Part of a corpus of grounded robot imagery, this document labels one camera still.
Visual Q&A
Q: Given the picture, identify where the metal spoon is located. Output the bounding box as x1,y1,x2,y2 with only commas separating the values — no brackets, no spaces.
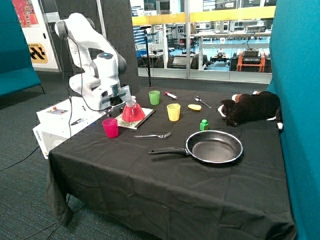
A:
194,96,212,109

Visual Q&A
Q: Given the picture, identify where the green plastic cup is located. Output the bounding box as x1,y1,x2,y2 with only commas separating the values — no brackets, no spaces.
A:
148,90,160,106

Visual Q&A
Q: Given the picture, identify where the white rectangular board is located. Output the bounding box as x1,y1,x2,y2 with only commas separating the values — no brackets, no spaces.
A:
115,107,157,130

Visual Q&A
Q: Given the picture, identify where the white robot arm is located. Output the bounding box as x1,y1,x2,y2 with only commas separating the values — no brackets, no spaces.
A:
54,12,132,113

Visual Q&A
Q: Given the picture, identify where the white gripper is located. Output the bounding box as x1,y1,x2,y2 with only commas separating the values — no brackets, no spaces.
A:
99,84,132,118

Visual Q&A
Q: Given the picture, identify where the brown plush dog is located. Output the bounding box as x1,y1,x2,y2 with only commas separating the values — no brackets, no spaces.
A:
218,91,284,131

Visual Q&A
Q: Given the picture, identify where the white small cup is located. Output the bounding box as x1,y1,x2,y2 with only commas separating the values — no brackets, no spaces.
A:
126,95,137,108

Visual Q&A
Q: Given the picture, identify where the yellow potato toy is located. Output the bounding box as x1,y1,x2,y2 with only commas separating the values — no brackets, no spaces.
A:
188,104,202,111

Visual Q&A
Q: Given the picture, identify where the black frying pan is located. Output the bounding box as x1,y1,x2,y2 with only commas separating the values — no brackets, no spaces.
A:
148,130,244,164

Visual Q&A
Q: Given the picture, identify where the red marker pen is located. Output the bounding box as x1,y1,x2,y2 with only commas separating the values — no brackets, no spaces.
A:
165,91,178,100

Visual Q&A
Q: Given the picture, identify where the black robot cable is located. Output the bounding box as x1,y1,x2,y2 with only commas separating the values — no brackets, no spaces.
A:
59,33,112,138

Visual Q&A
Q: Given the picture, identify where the metal fork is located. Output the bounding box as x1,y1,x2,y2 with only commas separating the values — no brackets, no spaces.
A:
133,132,171,139

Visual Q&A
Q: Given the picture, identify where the red inverted bowl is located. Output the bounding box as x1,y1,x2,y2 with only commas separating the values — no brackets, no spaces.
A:
121,103,146,123

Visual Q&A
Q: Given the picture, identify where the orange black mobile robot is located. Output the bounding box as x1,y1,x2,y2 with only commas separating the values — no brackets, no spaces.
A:
229,48,272,73

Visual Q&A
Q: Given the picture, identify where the green toy block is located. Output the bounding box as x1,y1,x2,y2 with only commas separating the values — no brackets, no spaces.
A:
199,119,209,131

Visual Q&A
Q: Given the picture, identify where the red wall poster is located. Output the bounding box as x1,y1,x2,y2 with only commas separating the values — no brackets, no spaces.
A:
12,0,39,28

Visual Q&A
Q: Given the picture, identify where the black tripod stand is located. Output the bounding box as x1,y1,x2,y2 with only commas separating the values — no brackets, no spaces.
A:
139,24,153,87

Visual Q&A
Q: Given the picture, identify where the teal partition right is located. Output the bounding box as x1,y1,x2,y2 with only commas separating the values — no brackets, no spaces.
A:
268,0,320,240

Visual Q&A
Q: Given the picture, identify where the teal sofa left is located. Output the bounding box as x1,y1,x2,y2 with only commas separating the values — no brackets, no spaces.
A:
0,0,42,97

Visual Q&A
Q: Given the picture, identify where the pink plastic cup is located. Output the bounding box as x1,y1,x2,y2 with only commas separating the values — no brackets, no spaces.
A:
102,118,119,139

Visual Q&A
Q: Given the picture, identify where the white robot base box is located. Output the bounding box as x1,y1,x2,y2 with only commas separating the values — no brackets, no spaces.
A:
33,96,106,159

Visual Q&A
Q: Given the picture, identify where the yellow plastic cup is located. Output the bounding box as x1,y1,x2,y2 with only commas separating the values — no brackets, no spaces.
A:
166,103,181,122

